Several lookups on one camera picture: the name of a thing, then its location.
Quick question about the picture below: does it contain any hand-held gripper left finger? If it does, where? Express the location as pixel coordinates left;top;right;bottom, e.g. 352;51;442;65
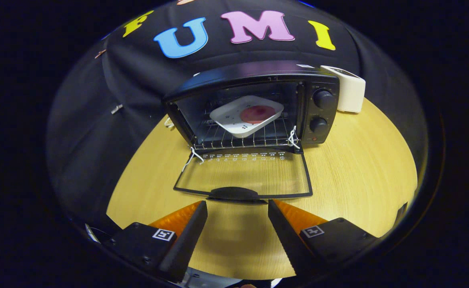
106;200;209;282

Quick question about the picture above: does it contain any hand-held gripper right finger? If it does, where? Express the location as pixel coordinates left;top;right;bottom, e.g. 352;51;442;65
267;199;379;280

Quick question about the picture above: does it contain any glass toaster oven door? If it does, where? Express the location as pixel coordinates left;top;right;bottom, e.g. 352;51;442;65
173;146;313;202

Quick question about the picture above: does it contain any pink round ham slice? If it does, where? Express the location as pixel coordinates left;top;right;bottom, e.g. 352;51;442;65
239;105;276;124

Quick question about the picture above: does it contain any white square plate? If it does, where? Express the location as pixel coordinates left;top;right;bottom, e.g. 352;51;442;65
210;95;285;139

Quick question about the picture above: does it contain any black toaster oven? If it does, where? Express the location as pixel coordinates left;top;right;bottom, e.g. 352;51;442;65
162;60;341;202

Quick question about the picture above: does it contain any cream white pop-up toaster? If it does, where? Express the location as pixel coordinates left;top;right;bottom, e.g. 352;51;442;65
320;65;367;114

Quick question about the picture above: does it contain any white string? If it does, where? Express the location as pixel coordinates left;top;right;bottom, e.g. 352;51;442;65
287;125;301;150
182;146;205;172

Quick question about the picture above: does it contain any metal wire oven rack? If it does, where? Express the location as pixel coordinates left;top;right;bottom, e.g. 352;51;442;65
194;94;299;150

